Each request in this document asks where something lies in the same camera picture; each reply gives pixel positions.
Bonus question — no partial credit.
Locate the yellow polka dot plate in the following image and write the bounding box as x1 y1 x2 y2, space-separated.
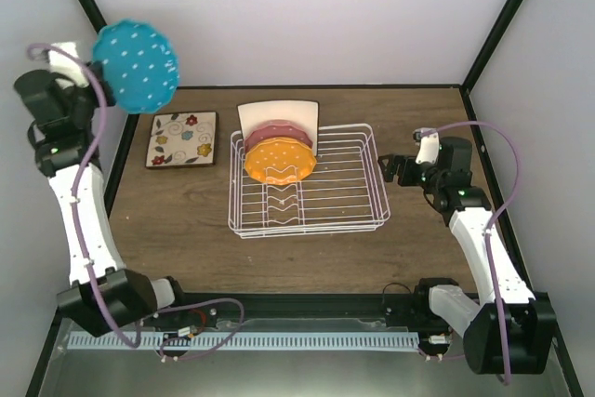
244 137 317 186

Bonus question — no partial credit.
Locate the black front mounting rail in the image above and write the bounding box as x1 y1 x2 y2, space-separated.
59 292 549 328

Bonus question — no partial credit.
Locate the light blue slotted cable duct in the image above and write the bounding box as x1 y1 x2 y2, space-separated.
67 331 419 351

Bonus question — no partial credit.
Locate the blue polka dot plate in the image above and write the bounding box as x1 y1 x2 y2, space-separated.
92 20 180 114

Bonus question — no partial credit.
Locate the cream square plate black rim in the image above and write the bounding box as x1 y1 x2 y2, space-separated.
237 99 320 155

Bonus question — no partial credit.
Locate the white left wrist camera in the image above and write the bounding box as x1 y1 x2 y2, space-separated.
47 41 89 88

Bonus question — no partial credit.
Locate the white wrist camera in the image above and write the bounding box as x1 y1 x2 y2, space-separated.
413 127 440 165
47 41 89 88

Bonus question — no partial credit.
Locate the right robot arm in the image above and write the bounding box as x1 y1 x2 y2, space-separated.
378 133 556 377

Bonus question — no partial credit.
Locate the black aluminium frame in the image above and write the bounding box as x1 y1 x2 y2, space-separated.
77 0 583 396

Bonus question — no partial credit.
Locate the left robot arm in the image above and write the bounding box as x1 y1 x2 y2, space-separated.
13 62 191 337

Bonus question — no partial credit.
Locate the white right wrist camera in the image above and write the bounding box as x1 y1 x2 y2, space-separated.
413 127 440 165

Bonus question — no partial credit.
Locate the pink polka dot plate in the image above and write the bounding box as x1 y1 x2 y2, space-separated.
245 120 313 151

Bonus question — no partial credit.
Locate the white wire dish rack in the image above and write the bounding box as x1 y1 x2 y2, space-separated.
228 124 390 239

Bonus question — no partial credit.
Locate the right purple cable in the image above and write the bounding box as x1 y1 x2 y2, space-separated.
422 121 521 387

